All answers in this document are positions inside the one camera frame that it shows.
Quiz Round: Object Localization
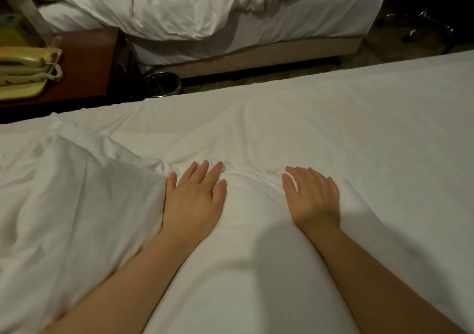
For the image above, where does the person's left hand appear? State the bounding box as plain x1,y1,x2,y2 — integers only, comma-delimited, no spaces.
161,160,228,246

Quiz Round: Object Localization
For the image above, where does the white pillow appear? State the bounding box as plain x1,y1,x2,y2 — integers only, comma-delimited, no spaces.
0,119,170,334

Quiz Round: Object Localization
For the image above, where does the pale green box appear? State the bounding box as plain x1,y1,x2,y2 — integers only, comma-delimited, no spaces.
0,11,31,47

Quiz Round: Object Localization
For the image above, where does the person's right forearm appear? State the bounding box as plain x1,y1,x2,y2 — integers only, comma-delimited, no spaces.
307,222,468,334

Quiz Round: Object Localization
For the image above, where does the white bed sheet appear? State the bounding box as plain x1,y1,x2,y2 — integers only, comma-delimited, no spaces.
0,48,474,334

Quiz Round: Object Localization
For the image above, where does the white duvet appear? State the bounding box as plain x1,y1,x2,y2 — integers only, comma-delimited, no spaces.
11,0,327,42
144,158,371,334

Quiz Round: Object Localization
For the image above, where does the reddish wooden nightstand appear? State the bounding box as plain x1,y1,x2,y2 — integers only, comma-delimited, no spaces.
0,28,124,110

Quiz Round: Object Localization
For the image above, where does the person's right hand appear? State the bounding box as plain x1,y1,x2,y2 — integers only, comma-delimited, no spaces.
281,166,342,235

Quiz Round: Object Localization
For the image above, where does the yellow telephone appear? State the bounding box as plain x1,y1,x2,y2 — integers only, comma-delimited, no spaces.
0,44,64,101

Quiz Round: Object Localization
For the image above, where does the black trash bin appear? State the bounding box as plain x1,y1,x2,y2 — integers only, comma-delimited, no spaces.
142,71,183,97

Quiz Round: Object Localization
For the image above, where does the black office chair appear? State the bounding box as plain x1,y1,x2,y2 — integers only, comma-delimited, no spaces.
385,0,456,47

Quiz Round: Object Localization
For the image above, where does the person's left forearm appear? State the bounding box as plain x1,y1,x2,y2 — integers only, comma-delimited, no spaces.
44,230,201,334

